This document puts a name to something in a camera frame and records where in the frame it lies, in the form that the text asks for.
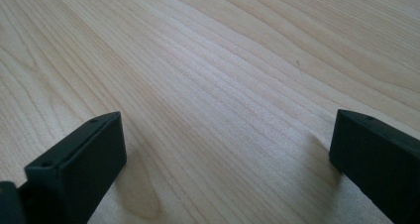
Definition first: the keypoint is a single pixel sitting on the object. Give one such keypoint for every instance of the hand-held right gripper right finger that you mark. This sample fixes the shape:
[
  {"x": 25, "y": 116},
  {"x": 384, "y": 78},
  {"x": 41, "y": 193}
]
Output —
[{"x": 376, "y": 158}]

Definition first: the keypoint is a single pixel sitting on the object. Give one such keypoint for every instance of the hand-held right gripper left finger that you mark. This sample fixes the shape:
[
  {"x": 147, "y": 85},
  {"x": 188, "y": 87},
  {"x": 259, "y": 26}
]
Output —
[{"x": 79, "y": 164}]

